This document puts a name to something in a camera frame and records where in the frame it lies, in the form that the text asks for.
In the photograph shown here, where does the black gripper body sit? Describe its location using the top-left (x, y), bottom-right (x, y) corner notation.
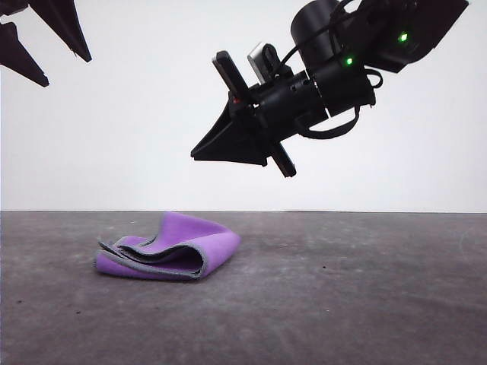
top-left (211, 51), bottom-right (329, 179)
top-left (0, 0), bottom-right (30, 17)

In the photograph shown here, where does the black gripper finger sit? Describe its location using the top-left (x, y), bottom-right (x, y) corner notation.
top-left (190, 94), bottom-right (256, 157)
top-left (192, 129), bottom-right (269, 168)
top-left (0, 21), bottom-right (51, 89)
top-left (29, 0), bottom-right (94, 64)

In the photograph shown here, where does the purple towel with grey hem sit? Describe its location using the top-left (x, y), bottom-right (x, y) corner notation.
top-left (94, 211), bottom-right (243, 284)

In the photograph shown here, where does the grey table cloth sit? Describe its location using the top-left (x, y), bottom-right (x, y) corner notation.
top-left (0, 210), bottom-right (487, 365)

